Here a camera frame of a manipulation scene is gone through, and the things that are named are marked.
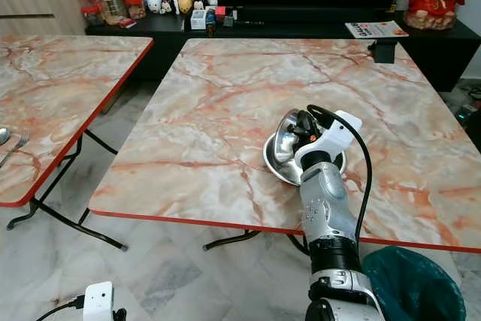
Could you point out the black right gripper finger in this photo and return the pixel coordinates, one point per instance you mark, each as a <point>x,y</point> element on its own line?
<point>297,139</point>
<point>300,117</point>

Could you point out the small stainless steel bowl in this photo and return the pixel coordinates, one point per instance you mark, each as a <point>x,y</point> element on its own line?
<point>286,134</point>

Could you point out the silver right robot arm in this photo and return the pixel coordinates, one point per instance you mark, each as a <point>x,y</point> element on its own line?
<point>329,212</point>

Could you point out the black tv cabinet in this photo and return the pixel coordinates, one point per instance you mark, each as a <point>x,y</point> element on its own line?
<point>285,28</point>

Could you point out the black table clamp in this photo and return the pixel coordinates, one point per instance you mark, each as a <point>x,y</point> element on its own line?
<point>385,52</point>

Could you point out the black remote control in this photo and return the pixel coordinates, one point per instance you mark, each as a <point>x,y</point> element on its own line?
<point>248,22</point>

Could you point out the orange white magazine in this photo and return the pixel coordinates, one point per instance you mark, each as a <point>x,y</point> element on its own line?
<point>376,29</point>

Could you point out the silver spoon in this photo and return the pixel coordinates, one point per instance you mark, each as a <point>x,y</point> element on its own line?
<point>4,135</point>

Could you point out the small white box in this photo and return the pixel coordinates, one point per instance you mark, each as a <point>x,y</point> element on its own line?
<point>198,20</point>

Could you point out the silver fork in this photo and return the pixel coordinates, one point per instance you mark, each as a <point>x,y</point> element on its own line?
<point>16,146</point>

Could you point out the yellow round figurine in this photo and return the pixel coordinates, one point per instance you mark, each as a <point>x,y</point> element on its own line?
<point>186,4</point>

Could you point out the black white round figurine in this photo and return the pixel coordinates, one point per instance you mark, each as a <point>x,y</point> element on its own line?
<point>170,5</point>

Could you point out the green trash bin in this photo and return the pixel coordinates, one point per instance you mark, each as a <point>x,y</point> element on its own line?
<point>417,287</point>

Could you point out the nut filled jar red lid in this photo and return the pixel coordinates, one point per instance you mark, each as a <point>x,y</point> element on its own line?
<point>137,9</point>

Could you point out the small jar red lid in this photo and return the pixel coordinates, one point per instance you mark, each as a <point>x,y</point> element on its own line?
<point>93,16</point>

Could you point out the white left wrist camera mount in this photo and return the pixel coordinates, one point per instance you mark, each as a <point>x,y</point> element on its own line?
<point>98,301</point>

